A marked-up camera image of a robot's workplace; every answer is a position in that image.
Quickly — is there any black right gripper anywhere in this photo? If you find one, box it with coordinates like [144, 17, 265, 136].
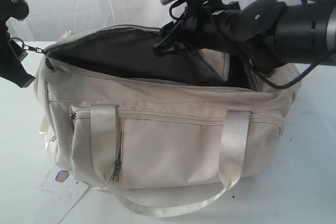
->
[152, 0, 247, 57]

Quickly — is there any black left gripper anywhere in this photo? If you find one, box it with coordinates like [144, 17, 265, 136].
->
[1, 19, 35, 88]

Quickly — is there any cream fabric duffel bag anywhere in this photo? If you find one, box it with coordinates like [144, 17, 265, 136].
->
[35, 25, 301, 217]

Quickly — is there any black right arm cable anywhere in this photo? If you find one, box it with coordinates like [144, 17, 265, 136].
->
[167, 0, 336, 90]

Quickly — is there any white paper hang tag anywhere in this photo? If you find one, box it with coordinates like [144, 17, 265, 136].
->
[36, 165, 89, 209]

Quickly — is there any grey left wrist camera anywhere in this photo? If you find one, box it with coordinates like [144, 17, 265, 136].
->
[1, 0, 29, 22]

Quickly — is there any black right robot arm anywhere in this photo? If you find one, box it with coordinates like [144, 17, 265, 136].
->
[153, 0, 335, 71]

